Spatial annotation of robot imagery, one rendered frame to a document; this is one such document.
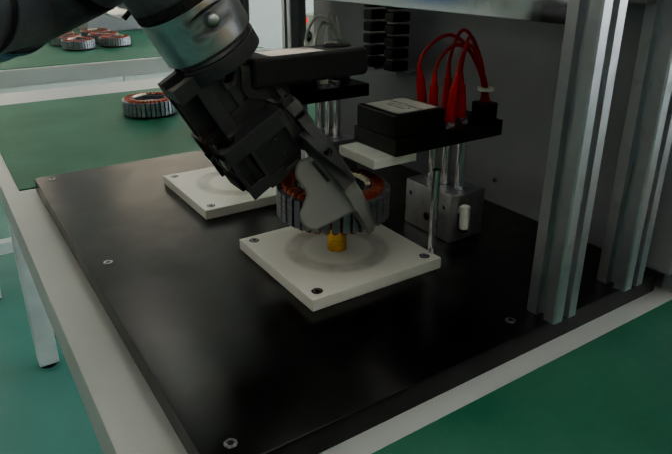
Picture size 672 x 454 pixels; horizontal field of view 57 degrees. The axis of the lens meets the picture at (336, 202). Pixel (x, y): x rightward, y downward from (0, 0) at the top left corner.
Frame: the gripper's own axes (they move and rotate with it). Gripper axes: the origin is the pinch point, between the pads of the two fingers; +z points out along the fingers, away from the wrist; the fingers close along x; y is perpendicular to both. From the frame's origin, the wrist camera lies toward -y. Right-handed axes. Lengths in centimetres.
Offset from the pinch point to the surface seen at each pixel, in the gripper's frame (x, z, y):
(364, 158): 1.7, -2.9, -4.2
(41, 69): -157, 8, 7
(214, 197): -19.9, 2.1, 6.8
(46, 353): -112, 59, 58
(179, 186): -26.1, 1.0, 8.8
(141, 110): -77, 8, 1
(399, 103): -0.5, -3.6, -11.4
